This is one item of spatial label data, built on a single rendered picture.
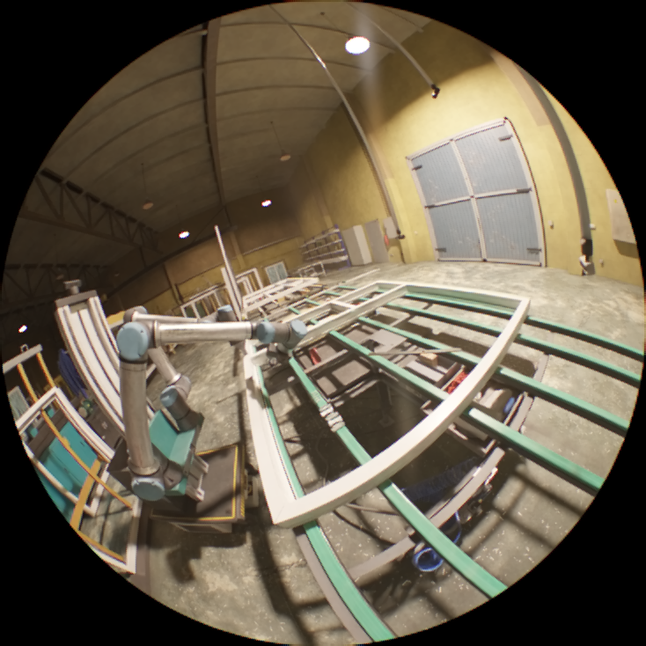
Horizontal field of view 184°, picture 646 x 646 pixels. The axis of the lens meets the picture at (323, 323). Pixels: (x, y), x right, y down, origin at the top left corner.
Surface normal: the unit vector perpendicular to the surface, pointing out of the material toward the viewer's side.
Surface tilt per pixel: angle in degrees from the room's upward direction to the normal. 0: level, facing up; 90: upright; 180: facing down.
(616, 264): 90
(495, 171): 90
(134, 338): 84
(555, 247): 90
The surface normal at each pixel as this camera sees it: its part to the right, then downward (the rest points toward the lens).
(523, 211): -0.87, 0.41
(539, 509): -0.31, -0.89
